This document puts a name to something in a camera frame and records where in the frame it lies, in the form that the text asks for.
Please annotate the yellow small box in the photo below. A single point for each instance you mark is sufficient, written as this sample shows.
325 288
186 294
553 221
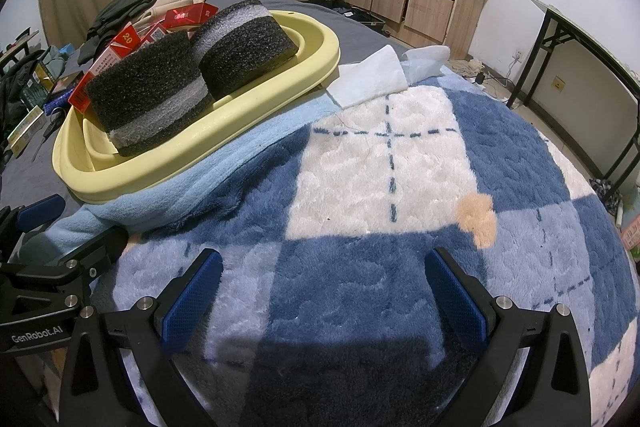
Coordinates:
27 127

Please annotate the blue checkered blanket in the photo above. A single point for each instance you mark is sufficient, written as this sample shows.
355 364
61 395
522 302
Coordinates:
400 217

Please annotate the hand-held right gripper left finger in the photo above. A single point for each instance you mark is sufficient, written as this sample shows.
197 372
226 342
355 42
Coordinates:
192 302

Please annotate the black and grey foam block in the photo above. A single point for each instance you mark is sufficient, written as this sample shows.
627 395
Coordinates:
145 82
240 52

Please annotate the black case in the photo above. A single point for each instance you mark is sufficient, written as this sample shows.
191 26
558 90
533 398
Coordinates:
350 9

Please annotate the dark clothes pile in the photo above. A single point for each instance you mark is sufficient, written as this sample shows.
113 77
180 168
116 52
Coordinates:
130 4

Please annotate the red and white cigarette pack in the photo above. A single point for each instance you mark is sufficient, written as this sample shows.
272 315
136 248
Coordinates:
92 74
127 39

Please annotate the yellow plastic basin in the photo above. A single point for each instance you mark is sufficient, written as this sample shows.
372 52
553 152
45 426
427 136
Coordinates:
320 57

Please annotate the black folding table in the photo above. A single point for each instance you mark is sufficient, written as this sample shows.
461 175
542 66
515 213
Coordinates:
575 27

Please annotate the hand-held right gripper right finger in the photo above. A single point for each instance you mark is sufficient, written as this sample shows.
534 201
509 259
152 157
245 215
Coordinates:
457 307

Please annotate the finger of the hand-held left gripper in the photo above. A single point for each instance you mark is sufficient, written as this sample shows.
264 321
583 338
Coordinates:
100 252
40 213

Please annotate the yellow wall socket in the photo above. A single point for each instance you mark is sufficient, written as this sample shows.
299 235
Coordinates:
558 83

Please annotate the plaid cloth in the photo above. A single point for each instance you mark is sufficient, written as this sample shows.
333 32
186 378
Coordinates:
605 194

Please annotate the blue small item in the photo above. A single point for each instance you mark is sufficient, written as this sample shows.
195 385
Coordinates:
55 106

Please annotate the white cloth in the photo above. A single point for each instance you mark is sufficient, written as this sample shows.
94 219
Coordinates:
365 77
425 59

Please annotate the pink bag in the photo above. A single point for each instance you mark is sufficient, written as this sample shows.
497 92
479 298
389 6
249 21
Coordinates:
632 232

